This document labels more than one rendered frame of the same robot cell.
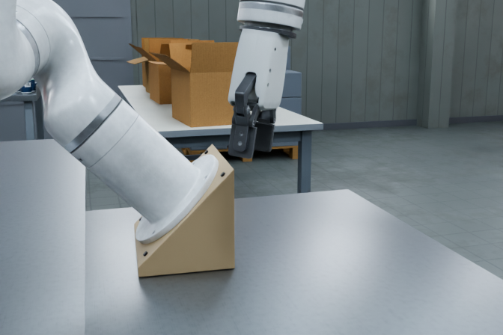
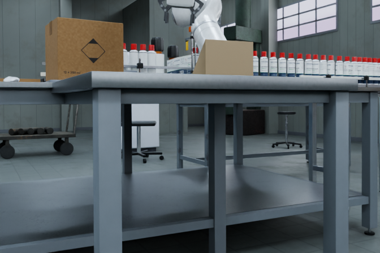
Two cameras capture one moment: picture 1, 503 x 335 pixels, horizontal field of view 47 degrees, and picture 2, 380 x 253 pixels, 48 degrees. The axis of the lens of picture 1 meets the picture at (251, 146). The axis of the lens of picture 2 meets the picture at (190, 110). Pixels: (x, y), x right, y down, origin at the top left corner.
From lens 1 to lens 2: 1.68 m
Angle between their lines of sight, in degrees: 80
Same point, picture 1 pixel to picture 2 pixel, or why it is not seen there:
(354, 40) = not seen: outside the picture
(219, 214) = (202, 58)
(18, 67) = (180, 13)
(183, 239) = (197, 69)
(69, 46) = (206, 5)
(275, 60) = not seen: outside the picture
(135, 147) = (201, 36)
